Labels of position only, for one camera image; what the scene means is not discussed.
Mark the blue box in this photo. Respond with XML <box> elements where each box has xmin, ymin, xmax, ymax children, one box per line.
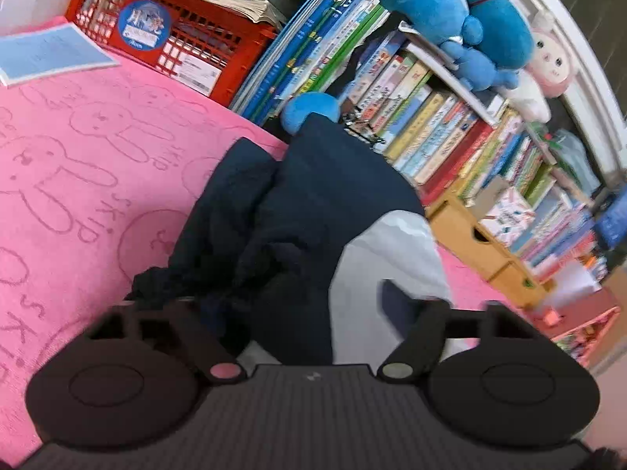
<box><xmin>594</xmin><ymin>195</ymin><xmax>627</xmax><ymax>251</ymax></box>

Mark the red snack package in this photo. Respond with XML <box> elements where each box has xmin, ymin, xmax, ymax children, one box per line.
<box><xmin>65</xmin><ymin>0</ymin><xmax>279</xmax><ymax>107</ymax></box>

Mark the metal bicycle model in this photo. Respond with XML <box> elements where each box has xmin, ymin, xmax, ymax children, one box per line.
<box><xmin>343</xmin><ymin>100</ymin><xmax>393</xmax><ymax>152</ymax></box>

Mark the row of colourful books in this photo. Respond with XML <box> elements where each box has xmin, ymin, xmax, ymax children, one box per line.
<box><xmin>460</xmin><ymin>108</ymin><xmax>618</xmax><ymax>280</ymax></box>

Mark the navy and white jacket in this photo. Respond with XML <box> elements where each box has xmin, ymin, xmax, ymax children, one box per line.
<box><xmin>125</xmin><ymin>112</ymin><xmax>454</xmax><ymax>365</ymax></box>

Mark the row of picture books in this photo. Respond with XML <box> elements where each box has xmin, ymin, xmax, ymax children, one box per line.
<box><xmin>343</xmin><ymin>34</ymin><xmax>510</xmax><ymax>206</ymax></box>

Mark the white shelf board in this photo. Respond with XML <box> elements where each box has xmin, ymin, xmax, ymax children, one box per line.
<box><xmin>397</xmin><ymin>20</ymin><xmax>510</xmax><ymax>125</ymax></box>

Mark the row of tall blue books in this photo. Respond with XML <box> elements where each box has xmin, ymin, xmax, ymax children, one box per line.
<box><xmin>229</xmin><ymin>0</ymin><xmax>390</xmax><ymax>125</ymax></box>

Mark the wooden drawer organizer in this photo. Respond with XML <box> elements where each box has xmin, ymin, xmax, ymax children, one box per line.
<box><xmin>425</xmin><ymin>191</ymin><xmax>554</xmax><ymax>310</ymax></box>

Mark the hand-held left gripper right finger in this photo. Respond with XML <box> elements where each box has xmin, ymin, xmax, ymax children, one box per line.
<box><xmin>377</xmin><ymin>279</ymin><xmax>540</xmax><ymax>383</ymax></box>

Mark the blue round plush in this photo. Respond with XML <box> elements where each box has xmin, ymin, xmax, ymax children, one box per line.
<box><xmin>280</xmin><ymin>92</ymin><xmax>341</xmax><ymax>135</ymax></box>

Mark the blue plush toy red collar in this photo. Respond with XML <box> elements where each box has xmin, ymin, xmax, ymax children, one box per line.
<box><xmin>443</xmin><ymin>0</ymin><xmax>535</xmax><ymax>67</ymax></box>

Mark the light blue booklet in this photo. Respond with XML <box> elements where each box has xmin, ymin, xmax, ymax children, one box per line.
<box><xmin>0</xmin><ymin>22</ymin><xmax>121</xmax><ymax>88</ymax></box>

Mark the pink white plush doll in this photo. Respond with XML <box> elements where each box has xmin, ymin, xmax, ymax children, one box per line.
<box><xmin>504</xmin><ymin>12</ymin><xmax>574</xmax><ymax>123</ymax></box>

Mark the pink printed blanket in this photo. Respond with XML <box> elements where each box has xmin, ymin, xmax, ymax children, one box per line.
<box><xmin>0</xmin><ymin>17</ymin><xmax>627</xmax><ymax>468</ymax></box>

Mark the pink storage box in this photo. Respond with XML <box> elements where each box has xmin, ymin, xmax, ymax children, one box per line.
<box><xmin>546</xmin><ymin>304</ymin><xmax>623</xmax><ymax>370</ymax></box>

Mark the white box with pencil print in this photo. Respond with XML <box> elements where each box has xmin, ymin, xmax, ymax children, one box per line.
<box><xmin>482</xmin><ymin>186</ymin><xmax>537</xmax><ymax>248</ymax></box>

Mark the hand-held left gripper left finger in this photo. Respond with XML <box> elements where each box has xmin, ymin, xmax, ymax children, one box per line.
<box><xmin>83</xmin><ymin>298</ymin><xmax>248</xmax><ymax>383</ymax></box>

